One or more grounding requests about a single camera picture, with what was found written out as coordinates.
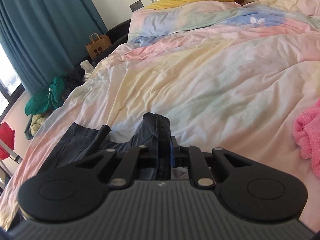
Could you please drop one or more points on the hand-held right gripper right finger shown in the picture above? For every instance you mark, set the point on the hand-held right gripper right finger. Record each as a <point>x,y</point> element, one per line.
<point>171,153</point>

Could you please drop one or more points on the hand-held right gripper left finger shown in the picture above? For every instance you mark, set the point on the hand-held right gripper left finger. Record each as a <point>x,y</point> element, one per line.
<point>153,151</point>

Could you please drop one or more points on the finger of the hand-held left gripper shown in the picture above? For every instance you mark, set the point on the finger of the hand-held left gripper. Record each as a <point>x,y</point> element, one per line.
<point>103,133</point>

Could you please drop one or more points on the blue grey jeans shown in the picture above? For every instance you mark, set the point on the blue grey jeans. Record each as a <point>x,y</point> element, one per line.
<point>77,142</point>

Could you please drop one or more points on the dark clothes pile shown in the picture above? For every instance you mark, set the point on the dark clothes pile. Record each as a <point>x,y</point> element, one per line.
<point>73,78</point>

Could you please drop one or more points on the pale yellow knit cloth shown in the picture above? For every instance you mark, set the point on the pale yellow knit cloth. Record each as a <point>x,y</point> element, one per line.
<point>37,123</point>

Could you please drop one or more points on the white cloth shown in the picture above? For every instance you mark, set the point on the white cloth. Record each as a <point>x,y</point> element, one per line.
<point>87,67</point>

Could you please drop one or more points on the green garment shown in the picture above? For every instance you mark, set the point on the green garment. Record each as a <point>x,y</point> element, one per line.
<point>42,100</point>

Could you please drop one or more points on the pastel rainbow duvet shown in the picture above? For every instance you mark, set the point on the pastel rainbow duvet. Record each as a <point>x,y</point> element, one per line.
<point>212,80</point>

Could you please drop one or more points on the brown paper bag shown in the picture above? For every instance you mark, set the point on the brown paper bag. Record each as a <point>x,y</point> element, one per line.
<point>97,47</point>

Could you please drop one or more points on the red garment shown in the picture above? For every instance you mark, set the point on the red garment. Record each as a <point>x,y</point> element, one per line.
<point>6,140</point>

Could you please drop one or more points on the black sofa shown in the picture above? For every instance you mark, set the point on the black sofa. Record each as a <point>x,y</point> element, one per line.
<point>120,33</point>

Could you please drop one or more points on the black framed window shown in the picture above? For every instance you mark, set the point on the black framed window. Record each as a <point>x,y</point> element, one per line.
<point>7,85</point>

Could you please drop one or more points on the teal curtain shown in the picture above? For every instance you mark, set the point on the teal curtain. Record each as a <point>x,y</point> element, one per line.
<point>45,30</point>

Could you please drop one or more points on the pink fluffy towel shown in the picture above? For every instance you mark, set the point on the pink fluffy towel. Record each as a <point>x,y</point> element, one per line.
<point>307,135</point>

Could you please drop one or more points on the grey wall socket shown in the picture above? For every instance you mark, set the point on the grey wall socket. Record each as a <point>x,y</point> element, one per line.
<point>136,6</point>

